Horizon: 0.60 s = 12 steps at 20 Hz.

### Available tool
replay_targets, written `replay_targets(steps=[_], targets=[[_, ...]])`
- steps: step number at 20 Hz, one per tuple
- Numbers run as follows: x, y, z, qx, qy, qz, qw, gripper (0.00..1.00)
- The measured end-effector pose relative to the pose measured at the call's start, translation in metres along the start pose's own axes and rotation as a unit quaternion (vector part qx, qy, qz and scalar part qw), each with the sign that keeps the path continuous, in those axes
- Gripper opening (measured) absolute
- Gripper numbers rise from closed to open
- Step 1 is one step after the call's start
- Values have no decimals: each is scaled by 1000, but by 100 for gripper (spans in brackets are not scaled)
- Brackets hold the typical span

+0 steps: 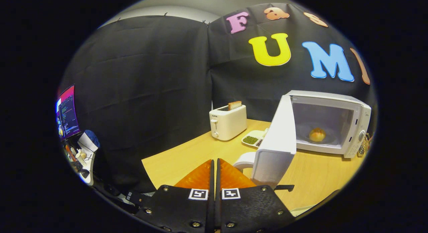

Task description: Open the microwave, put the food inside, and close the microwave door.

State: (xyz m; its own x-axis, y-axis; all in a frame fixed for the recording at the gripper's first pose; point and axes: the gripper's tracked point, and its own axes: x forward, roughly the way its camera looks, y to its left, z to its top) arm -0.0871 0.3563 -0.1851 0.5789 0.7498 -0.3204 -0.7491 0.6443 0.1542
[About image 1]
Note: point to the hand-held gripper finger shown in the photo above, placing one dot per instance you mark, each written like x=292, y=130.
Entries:
x=211, y=206
x=218, y=206

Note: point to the white microwave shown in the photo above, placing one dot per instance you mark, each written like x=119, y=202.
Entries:
x=277, y=142

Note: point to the golden bread bun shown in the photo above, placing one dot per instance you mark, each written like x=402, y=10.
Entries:
x=317, y=134

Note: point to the white divided dish of beans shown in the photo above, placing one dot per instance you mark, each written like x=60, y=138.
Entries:
x=250, y=139

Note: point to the white toaster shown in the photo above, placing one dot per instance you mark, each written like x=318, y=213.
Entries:
x=229, y=124

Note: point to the white plate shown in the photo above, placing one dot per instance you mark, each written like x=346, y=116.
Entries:
x=301, y=210

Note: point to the toast slice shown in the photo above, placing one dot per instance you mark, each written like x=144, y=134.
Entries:
x=234, y=105

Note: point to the white desk clutter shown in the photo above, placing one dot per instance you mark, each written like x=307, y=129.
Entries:
x=87, y=166

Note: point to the white and blue object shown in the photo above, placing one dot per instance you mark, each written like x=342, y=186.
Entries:
x=88, y=141

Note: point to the black backdrop cloth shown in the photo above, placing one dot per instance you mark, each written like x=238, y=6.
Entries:
x=143, y=82

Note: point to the computer monitor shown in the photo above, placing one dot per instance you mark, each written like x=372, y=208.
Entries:
x=68, y=114

